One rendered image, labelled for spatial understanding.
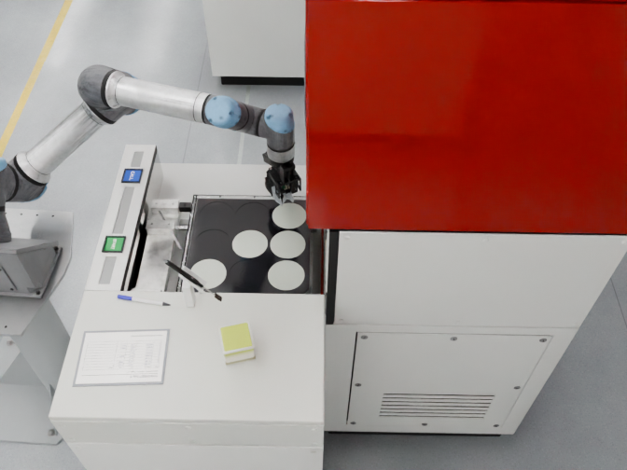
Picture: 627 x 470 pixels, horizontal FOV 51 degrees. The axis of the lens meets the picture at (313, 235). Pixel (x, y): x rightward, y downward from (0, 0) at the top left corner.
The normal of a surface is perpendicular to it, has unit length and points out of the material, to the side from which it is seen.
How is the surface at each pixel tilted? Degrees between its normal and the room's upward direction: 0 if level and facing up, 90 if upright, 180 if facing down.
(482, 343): 90
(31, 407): 0
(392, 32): 90
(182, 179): 0
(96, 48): 0
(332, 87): 90
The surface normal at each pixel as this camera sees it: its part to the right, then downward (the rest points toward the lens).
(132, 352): 0.00, -0.63
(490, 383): -0.02, 0.77
